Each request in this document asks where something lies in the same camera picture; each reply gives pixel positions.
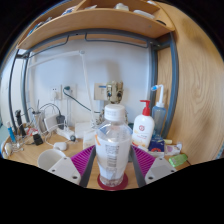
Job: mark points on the grey metal bed frame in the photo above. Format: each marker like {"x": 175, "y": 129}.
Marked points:
{"x": 174, "y": 83}

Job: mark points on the white pink tube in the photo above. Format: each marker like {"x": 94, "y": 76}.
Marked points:
{"x": 173, "y": 149}

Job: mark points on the white blue-stickered wall socket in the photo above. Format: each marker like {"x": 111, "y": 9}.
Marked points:
{"x": 100, "y": 91}

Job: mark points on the small white oval device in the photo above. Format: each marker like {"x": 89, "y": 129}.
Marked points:
{"x": 60, "y": 146}

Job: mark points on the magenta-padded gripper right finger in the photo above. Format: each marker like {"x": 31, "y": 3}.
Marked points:
{"x": 160, "y": 169}

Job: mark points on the white power adapter block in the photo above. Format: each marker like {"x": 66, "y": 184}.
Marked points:
{"x": 50, "y": 123}

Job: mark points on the white carton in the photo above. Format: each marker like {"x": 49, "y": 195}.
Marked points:
{"x": 88, "y": 140}

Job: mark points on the clear plastic water bottle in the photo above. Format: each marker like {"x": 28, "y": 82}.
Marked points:
{"x": 113, "y": 146}

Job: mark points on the wrapped round pastry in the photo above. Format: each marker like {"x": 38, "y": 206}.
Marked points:
{"x": 8, "y": 149}

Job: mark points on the small blue box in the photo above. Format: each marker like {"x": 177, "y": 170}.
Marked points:
{"x": 156, "y": 145}

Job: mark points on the brown tree figurine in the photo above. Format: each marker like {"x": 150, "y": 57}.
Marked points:
{"x": 115, "y": 91}

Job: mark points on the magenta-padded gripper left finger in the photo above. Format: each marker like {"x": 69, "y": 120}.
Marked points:
{"x": 64, "y": 169}

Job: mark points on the white red-pump lotion bottle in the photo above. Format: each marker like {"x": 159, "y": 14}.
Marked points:
{"x": 143, "y": 128}

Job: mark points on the blue white-capped bottle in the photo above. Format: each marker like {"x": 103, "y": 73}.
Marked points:
{"x": 11, "y": 132}

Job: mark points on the flat round red coaster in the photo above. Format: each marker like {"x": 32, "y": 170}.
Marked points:
{"x": 124, "y": 184}

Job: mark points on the white power strip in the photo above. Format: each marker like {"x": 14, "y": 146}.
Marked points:
{"x": 65, "y": 134}

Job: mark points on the white desk lamp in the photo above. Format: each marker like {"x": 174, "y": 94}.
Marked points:
{"x": 87, "y": 90}

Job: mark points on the metal cup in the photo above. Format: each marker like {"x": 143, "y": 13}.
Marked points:
{"x": 37, "y": 121}

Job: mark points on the black charger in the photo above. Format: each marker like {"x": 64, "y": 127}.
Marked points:
{"x": 38, "y": 139}

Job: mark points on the wooden shelf unit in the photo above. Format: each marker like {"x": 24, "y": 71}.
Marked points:
{"x": 100, "y": 21}

